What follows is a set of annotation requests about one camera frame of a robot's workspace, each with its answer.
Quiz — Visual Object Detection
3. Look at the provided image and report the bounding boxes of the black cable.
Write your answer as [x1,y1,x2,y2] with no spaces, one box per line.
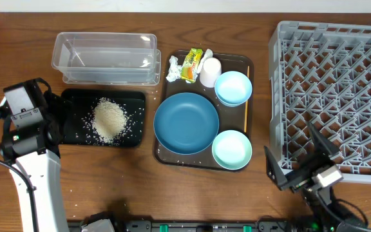
[0,115,40,232]
[314,189,371,231]

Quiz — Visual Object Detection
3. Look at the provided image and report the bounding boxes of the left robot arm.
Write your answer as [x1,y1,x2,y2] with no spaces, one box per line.
[0,78,69,231]

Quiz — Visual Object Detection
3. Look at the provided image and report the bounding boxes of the white paper cup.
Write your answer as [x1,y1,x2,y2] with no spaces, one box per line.
[200,57,222,88]

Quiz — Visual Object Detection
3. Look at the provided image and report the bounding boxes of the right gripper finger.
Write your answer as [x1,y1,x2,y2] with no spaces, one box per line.
[263,146,288,191]
[307,122,340,156]

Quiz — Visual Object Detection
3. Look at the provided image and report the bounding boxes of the black rectangular tray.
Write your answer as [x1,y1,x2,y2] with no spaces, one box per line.
[61,89,146,148]

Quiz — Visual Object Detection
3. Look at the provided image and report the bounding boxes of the grey dishwasher rack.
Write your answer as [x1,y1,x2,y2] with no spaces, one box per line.
[269,21,371,184]

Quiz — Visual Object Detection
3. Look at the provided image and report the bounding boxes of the clear plastic bin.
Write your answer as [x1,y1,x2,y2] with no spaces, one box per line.
[52,32,161,86]

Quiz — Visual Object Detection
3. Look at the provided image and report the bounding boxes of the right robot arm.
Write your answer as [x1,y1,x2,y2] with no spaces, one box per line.
[264,122,371,231]

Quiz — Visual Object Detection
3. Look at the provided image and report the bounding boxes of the mint green bowl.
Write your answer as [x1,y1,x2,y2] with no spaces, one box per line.
[212,130,252,171]

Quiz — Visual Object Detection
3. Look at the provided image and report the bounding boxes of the yellow green snack wrapper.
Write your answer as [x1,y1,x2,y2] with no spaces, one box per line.
[180,48,203,82]

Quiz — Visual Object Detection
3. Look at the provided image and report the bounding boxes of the crumpled white paper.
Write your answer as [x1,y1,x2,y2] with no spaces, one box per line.
[166,55,182,82]

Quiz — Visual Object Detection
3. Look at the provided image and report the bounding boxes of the right black cable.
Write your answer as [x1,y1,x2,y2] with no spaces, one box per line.
[314,189,371,231]

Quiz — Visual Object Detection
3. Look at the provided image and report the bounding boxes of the left black cable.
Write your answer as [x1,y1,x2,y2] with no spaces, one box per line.
[0,115,40,232]

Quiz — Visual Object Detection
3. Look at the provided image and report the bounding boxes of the light blue bowl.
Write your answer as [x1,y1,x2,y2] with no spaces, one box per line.
[214,71,252,107]

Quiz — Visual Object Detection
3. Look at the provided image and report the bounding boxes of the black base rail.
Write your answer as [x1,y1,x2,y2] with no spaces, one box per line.
[68,211,302,232]

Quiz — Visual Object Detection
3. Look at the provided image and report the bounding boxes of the white tissue piece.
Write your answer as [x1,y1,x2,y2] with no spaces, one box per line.
[196,48,213,74]

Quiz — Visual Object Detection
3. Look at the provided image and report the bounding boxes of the wooden chopstick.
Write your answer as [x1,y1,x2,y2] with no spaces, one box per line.
[243,66,250,133]

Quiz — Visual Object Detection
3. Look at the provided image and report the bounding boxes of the pile of white rice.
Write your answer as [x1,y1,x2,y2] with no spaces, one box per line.
[82,97,144,147]

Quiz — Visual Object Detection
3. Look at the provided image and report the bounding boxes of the brown serving tray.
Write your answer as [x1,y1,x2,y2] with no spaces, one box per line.
[153,53,254,171]

